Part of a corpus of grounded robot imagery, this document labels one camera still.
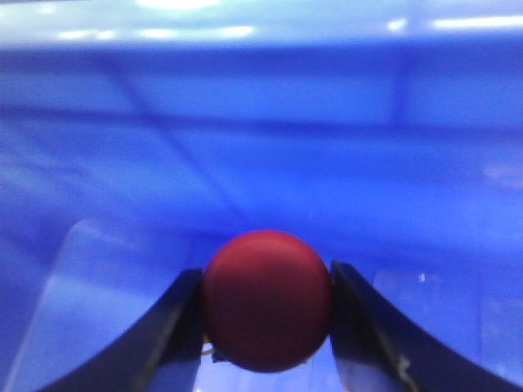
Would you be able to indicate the red mushroom push button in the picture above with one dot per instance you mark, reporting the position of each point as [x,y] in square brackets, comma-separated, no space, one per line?
[267,301]

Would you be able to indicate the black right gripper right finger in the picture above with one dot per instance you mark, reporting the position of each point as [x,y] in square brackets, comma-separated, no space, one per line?
[377,348]

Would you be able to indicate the blue crate right front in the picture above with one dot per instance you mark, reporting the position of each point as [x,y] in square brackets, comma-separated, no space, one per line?
[138,136]

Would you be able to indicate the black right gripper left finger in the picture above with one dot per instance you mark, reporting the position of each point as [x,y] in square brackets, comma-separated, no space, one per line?
[161,351]

